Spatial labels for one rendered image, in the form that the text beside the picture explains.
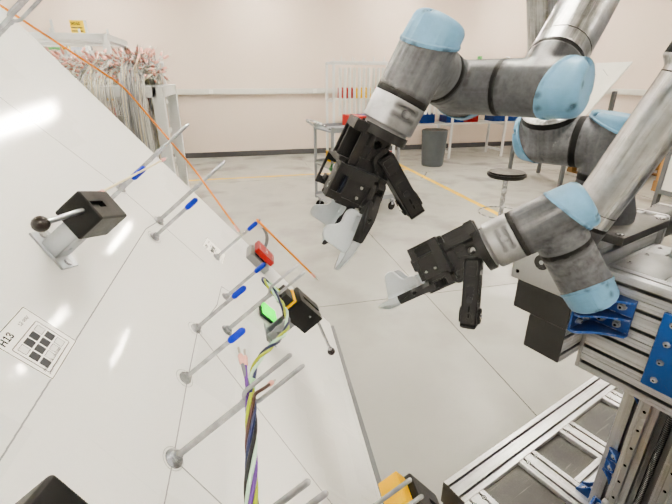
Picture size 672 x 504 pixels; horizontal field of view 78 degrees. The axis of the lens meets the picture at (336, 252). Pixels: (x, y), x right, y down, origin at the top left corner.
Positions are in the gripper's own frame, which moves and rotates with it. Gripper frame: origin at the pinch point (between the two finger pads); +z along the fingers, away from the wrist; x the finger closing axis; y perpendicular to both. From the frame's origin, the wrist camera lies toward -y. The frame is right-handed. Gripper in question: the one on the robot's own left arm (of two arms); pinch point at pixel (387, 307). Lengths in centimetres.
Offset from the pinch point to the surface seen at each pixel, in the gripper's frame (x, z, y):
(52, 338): 50, 8, 8
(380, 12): -701, 29, 524
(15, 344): 54, 7, 8
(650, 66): -829, -311, 198
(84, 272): 43.6, 11.8, 15.4
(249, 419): 45.0, -3.2, -3.9
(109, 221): 44.1, 5.4, 17.9
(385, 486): 24.4, 0.2, -19.1
